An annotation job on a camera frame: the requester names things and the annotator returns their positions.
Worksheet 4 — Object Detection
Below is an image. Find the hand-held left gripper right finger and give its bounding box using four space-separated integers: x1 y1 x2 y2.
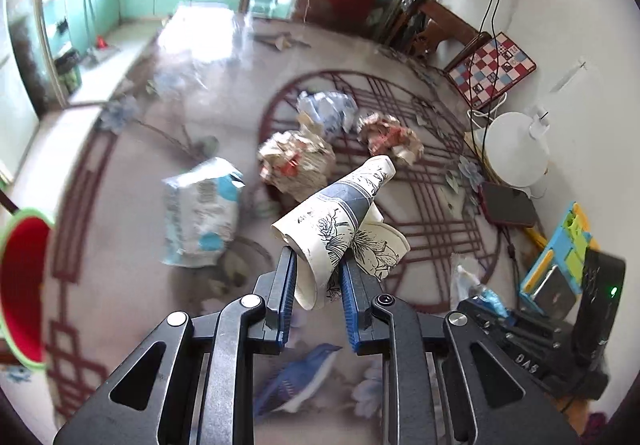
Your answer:
339 256 582 445

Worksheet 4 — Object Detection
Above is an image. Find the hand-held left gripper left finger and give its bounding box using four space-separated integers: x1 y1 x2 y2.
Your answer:
52 245 301 445

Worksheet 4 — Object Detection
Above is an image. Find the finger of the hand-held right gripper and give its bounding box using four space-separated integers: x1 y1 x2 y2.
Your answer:
500 307 577 352
457 297 557 380

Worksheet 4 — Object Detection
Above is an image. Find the floral printed paper cup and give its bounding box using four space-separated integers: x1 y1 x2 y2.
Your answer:
349 205 412 283
271 195 362 311

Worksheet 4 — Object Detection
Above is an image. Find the clear plastic wrapper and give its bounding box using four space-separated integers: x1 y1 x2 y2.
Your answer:
449 252 512 319

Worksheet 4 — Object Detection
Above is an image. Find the dark banded paper cup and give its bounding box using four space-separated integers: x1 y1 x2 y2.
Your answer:
317 155 397 227

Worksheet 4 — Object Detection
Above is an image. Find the red bin with green rim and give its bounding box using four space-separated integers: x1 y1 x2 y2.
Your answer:
0 206 57 372

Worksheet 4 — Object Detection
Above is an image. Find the blue and yellow plastic box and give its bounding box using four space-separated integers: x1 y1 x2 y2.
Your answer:
519 202 602 317

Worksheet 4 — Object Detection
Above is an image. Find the white and blue plastic packet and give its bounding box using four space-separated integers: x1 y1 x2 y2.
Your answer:
161 156 247 269

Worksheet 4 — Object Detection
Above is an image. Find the dark red phone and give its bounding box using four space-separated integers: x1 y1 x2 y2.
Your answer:
479 182 539 229

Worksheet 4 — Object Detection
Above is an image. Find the crumpled beige paper ball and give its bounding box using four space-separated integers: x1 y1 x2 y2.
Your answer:
257 124 337 202

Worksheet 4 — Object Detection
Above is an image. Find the crumpled red printed paper ball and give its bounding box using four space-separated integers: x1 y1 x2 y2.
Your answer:
356 110 424 164

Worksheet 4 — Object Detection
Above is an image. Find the crumpled white paper ball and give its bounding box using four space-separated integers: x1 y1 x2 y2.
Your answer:
296 90 359 135

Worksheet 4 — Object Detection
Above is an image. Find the red checkered seat cushion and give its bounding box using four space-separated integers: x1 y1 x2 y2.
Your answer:
446 31 537 109

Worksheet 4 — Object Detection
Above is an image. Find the white dustpan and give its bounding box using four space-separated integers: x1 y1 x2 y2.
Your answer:
85 41 126 63

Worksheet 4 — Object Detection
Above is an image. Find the brown wooden chair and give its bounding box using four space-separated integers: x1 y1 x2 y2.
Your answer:
397 0 494 72

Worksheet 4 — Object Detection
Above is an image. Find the black kitchen waste bin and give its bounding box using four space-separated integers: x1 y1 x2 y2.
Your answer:
54 49 82 97

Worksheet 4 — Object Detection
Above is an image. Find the red mop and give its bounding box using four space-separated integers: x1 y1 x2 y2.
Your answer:
80 0 108 51

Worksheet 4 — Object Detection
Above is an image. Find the white cable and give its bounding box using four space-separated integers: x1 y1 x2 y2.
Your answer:
466 92 511 161

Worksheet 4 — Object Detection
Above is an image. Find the black cable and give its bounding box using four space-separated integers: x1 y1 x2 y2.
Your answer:
462 0 506 146

